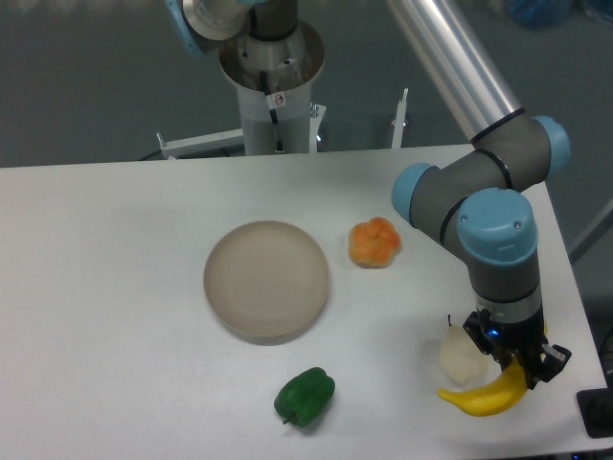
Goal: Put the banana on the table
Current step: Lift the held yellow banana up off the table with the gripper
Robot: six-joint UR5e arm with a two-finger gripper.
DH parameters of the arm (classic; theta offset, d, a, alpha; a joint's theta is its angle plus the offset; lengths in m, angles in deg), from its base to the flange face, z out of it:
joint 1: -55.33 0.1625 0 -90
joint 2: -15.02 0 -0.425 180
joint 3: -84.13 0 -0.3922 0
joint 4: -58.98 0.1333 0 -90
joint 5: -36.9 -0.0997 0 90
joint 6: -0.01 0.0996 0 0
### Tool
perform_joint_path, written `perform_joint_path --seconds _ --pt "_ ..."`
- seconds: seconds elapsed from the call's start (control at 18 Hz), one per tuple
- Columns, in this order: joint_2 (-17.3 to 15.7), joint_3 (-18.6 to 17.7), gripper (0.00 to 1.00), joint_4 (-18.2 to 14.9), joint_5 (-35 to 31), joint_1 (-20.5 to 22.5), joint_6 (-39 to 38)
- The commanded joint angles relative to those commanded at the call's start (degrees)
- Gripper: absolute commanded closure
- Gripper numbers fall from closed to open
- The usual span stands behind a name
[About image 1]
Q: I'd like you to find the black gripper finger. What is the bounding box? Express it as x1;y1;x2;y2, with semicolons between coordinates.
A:
463;310;509;369
524;343;572;389

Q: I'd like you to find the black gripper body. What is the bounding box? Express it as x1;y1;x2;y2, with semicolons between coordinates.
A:
477;307;547;355

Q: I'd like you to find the yellow toy banana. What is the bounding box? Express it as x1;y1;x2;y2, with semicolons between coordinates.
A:
437;357;528;417

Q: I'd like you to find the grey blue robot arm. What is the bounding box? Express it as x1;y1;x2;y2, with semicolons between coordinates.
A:
168;1;571;388

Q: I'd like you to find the white toy pear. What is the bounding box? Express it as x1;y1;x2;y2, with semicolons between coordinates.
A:
439;315;489;386

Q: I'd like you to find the black device at edge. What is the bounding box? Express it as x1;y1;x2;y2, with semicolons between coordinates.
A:
576;388;612;439

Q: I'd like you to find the orange bread roll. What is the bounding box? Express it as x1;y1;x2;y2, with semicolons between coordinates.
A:
348;217;401;268

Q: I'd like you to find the grey metal table leg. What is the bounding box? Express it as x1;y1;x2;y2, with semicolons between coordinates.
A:
568;198;613;264

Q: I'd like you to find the green toy bell pepper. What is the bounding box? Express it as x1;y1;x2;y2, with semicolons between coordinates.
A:
274;367;336;427

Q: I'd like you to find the beige round plate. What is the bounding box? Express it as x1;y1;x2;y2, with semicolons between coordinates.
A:
203;220;330;344

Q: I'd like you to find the blue plastic bag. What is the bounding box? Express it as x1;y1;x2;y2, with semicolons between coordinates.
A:
504;0;574;30

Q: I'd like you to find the white upright frame post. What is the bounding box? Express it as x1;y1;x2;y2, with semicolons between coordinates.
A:
391;87;410;149

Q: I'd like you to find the white metal frame bracket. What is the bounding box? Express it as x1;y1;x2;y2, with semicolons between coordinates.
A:
149;103;327;159

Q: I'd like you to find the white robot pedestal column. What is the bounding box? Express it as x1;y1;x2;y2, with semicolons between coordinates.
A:
219;20;325;156

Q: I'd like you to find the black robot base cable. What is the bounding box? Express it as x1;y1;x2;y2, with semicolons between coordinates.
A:
258;70;284;154

